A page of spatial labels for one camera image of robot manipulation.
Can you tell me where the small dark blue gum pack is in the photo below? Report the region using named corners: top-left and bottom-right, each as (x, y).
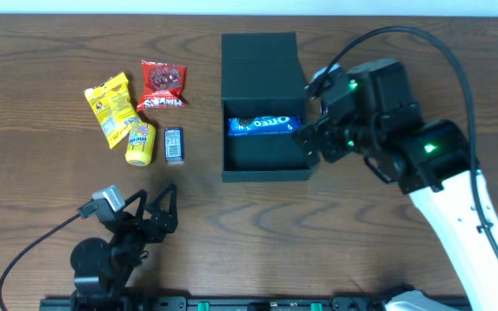
top-left (164, 128), bottom-right (184, 163)

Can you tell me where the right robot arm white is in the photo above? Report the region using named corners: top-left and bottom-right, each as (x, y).
top-left (294, 58), bottom-right (498, 310)

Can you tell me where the yellow mentos bottle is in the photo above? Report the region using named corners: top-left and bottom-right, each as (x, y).
top-left (125, 123), bottom-right (156, 167)

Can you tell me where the blue oreo pack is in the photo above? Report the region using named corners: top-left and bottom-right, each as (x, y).
top-left (227, 116), bottom-right (302, 136)

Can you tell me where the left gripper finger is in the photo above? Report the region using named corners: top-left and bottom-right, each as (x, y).
top-left (145, 183), bottom-right (177, 220)
top-left (121, 188), bottom-right (149, 219)

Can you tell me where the black gift box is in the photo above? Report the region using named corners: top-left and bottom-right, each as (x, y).
top-left (221, 32), bottom-right (311, 182)

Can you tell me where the red snack packet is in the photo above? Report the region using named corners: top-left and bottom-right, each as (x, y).
top-left (137, 60), bottom-right (187, 111)

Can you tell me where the yellow candy bag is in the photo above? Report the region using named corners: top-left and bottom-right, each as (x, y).
top-left (84, 73), bottom-right (141, 149)

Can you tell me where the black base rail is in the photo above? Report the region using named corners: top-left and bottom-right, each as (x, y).
top-left (39, 295), bottom-right (470, 311)

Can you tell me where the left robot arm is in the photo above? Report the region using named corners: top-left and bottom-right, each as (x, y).
top-left (70, 184), bottom-right (178, 310)

